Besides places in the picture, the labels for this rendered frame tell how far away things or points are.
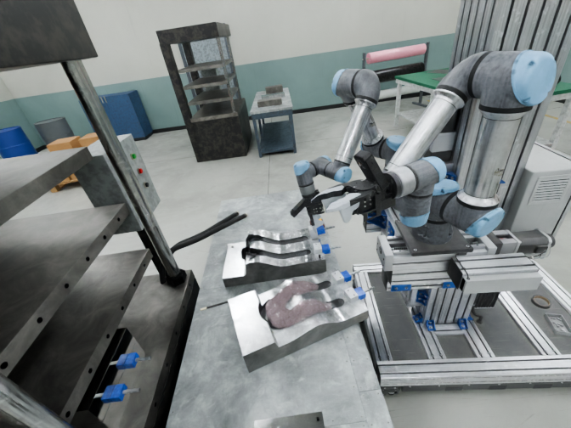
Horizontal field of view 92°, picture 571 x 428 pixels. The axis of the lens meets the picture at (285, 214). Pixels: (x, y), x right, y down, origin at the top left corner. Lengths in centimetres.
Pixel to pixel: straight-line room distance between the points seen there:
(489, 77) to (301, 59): 676
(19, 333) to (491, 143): 129
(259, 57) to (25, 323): 708
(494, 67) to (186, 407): 134
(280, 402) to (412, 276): 71
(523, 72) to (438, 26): 753
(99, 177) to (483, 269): 160
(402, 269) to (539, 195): 61
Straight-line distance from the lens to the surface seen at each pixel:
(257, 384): 112
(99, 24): 846
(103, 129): 122
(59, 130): 782
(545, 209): 156
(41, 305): 98
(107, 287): 134
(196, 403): 116
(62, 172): 114
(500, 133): 96
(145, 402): 126
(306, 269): 134
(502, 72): 91
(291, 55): 753
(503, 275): 131
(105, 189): 147
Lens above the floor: 179
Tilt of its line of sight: 33 degrees down
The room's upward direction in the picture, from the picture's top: 9 degrees counter-clockwise
